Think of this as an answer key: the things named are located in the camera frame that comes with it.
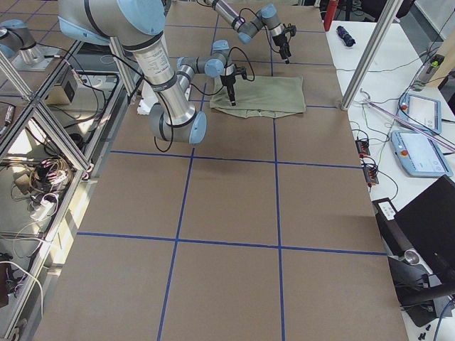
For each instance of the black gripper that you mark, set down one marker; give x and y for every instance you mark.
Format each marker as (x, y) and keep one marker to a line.
(227, 80)
(280, 42)

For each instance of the sage green t-shirt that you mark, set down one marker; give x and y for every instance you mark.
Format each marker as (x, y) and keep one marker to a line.
(270, 97)

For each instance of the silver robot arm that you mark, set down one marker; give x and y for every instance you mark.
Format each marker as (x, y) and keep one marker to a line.
(248, 23)
(139, 27)

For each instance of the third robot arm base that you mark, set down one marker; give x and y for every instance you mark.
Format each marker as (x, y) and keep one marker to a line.
(18, 43)

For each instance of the folded dark blue umbrella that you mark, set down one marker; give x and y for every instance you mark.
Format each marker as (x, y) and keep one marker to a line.
(345, 36)

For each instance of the red cylinder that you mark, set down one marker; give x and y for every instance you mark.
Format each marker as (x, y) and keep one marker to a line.
(330, 10)

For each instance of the orange black connector module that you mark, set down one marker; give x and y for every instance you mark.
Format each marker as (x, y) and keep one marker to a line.
(362, 147)

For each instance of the upper blue teach pendant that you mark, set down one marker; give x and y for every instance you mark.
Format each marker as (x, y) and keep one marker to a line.
(420, 111)

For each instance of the blue teach pendant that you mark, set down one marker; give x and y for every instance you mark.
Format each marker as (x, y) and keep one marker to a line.
(419, 156)
(420, 111)

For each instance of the lower blue teach pendant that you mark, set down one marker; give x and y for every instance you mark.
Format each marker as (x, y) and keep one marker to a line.
(419, 156)

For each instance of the brown box on shelf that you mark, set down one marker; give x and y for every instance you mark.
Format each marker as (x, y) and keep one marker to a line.
(63, 91)

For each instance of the black laptop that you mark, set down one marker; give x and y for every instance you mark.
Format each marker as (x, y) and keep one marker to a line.
(425, 225)

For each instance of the aluminium frame post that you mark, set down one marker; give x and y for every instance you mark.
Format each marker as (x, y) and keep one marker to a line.
(381, 28)

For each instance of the aluminium frame rack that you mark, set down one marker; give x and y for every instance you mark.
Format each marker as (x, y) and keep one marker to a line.
(47, 152)

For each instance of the black camera stand base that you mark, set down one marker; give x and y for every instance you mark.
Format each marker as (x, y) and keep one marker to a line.
(422, 295)

